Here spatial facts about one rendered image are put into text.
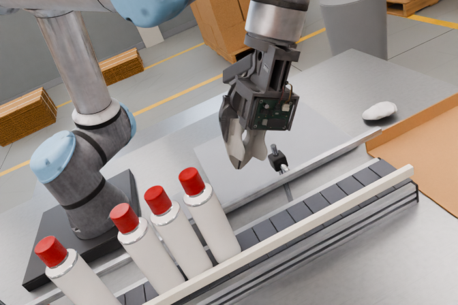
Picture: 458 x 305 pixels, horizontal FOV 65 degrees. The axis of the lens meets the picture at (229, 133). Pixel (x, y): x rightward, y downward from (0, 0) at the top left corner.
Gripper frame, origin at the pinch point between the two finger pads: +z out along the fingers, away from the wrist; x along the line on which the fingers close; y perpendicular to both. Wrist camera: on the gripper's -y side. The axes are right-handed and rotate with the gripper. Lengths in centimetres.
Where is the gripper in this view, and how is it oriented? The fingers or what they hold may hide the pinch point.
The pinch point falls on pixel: (237, 159)
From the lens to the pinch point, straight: 58.2
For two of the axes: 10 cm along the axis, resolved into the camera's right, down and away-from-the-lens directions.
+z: -1.8, 9.0, 4.0
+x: 9.3, 0.2, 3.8
